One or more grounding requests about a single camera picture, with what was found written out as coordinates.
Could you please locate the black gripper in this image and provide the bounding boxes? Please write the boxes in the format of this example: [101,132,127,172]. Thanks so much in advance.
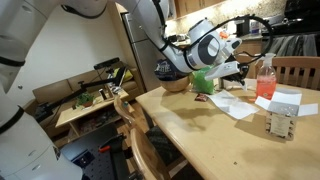
[229,63,251,86]

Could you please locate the open white cardboard box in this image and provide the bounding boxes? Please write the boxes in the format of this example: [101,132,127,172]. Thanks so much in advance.
[254,91,319,141]

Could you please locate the white paper towel roll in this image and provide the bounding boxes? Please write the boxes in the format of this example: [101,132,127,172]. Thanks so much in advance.
[221,78,257,91]

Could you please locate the flat white paper sheet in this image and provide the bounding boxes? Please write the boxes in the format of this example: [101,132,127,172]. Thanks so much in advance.
[207,89,260,120]

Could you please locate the pink liquid spray bottle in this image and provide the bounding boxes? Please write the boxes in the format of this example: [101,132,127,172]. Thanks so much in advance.
[254,53,278,100]

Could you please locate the wooden lower cabinets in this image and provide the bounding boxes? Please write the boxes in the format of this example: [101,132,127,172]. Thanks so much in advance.
[233,39,264,57]

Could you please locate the wooden cabinets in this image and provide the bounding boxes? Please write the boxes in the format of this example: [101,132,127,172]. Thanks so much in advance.
[233,39,264,57]
[173,0,231,19]

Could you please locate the green plastic bag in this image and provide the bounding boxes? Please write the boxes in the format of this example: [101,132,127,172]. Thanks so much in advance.
[191,65,217,95]

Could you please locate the small brown snack packet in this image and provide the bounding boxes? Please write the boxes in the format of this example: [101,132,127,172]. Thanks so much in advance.
[194,92,210,103]

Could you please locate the orange kitchen item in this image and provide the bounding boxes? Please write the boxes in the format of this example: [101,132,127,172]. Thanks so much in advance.
[218,29,230,40]

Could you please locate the black coffee maker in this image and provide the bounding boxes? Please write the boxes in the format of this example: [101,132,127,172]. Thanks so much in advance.
[234,14,251,38]

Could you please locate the white canister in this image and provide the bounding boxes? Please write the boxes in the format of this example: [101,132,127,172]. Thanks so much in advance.
[249,18,261,36]

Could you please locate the gray dish towel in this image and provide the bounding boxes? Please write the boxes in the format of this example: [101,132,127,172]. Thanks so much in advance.
[263,34,318,58]

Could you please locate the slatted back wooden chair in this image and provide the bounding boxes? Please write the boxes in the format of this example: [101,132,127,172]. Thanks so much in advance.
[270,55,320,91]

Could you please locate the wooden bowl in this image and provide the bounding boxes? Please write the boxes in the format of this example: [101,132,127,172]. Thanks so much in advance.
[160,74,192,93]

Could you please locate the silver toaster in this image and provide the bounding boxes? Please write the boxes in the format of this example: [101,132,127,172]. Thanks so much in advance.
[260,14,285,33]

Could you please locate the black kitchen stove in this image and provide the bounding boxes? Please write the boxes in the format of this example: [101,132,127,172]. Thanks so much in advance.
[260,0,320,38]

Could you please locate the wooden upper cabinets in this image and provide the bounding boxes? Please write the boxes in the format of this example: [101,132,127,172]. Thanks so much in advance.
[173,0,231,19]

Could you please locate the stainless steel fridge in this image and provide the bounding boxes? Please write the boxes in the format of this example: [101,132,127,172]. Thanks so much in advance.
[121,13,168,93]

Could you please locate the dark seat cushion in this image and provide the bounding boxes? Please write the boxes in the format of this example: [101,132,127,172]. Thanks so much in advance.
[145,125,183,166]

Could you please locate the yellow green pillow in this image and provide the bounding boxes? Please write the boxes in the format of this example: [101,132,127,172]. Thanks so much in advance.
[112,67,134,84]

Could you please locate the small potted plant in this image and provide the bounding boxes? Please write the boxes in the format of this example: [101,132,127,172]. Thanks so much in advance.
[74,92,96,109]

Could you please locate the black robot cart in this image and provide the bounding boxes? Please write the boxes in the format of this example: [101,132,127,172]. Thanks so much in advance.
[59,123,134,180]

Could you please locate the wooden coffee table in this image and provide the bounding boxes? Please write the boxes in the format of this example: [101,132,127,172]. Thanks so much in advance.
[54,88,130,138]

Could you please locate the tan sofa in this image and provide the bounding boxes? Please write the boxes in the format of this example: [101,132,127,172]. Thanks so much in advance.
[18,66,146,141]

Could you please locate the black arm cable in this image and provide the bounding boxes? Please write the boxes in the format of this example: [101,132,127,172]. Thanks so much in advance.
[151,0,275,63]

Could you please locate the black stereo camera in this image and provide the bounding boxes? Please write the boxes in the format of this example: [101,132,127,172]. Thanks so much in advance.
[93,56,121,71]

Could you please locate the orange clamp handle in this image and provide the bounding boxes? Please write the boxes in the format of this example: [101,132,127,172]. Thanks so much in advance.
[98,145,112,154]

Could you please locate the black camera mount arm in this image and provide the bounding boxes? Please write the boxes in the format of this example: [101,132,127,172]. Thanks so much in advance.
[33,66,128,124]

